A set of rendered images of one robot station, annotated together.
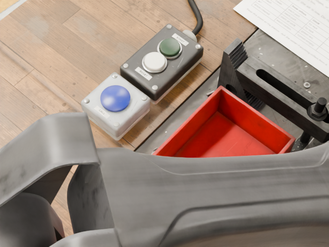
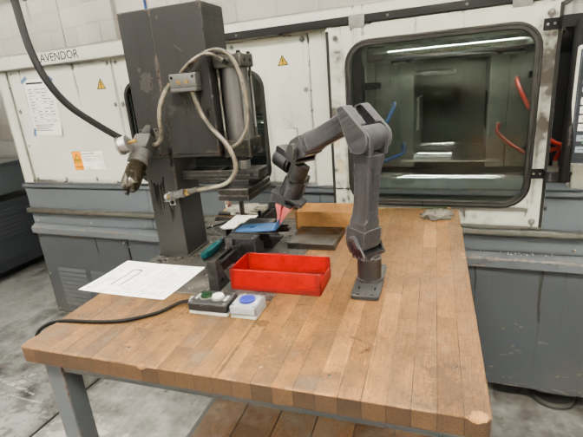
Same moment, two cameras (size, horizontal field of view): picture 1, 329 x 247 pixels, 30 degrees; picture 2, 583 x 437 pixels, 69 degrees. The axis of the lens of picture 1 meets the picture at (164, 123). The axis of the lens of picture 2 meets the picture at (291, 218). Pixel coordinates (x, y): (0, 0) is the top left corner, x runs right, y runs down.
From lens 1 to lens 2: 117 cm
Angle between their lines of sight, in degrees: 84
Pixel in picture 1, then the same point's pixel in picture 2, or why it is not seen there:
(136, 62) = (220, 302)
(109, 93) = (246, 299)
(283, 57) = (192, 283)
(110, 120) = (260, 297)
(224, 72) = (219, 274)
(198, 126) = (247, 283)
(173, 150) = (265, 283)
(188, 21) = (176, 309)
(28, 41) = (213, 355)
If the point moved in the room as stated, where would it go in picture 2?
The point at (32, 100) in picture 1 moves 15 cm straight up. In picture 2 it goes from (258, 336) to (250, 274)
